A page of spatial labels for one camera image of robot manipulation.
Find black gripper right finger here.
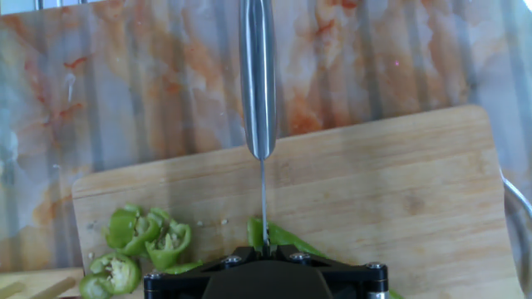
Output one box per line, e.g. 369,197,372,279
265,247,390,299

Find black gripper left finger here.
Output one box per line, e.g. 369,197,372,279
143,247,265,299

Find long green chili pepper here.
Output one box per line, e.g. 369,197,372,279
247,215,406,299

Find steel kitchen knife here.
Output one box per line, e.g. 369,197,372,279
238,0,278,257

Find cut chili slice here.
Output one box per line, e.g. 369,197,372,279
103,203,140,251
124,206,164,257
145,219,193,272
89,252,142,296
164,260,205,276

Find wooden cutting board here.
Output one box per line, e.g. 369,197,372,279
71,104,532,299

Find wooden peg rack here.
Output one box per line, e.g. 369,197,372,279
0,267,85,299

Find marbled plastic table sheet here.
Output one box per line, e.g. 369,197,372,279
0,0,532,299

